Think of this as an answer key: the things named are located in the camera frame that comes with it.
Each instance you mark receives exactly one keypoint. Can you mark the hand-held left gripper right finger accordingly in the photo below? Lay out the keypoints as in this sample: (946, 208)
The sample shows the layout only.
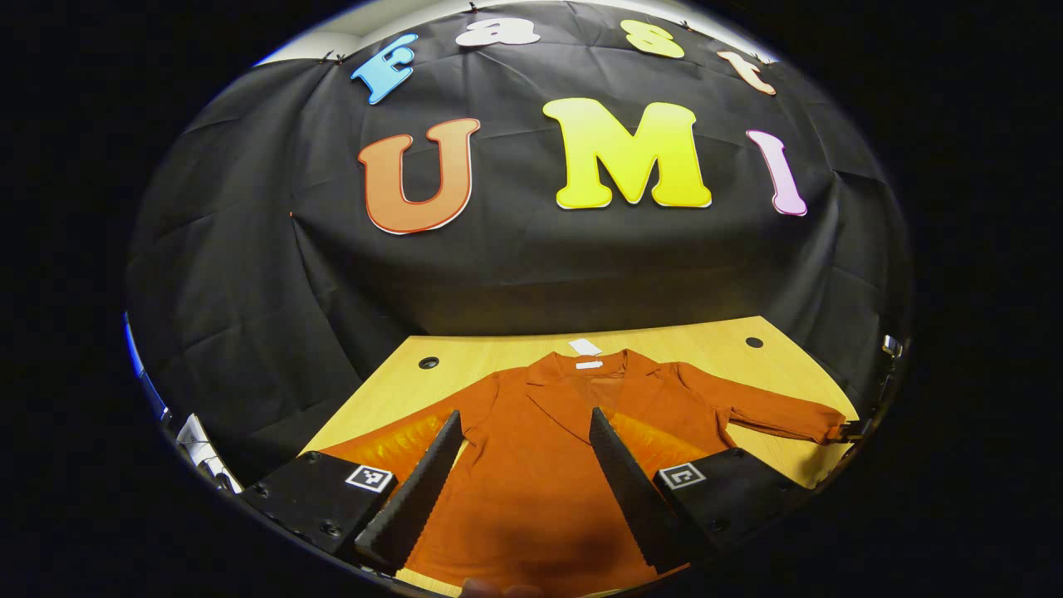
(631, 498)

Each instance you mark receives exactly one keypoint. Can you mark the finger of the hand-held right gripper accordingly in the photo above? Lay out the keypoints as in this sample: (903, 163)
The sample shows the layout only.
(852, 430)

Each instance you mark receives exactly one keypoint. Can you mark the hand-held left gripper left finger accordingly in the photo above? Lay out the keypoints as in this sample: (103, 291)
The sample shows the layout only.
(415, 498)

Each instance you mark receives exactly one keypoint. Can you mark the rust orange button-up garment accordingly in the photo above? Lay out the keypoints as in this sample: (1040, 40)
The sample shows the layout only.
(531, 465)

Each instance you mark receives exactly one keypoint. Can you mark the white paper hang tag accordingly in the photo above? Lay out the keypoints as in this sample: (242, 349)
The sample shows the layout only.
(585, 347)

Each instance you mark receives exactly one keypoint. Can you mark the grey metal rig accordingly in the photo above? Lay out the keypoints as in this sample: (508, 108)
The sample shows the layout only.
(199, 448)

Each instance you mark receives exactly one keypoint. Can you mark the black backdrop cloth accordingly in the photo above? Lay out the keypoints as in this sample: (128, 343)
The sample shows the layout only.
(515, 266)

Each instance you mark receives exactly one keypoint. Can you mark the blue screen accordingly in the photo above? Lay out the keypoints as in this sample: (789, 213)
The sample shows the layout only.
(131, 349)

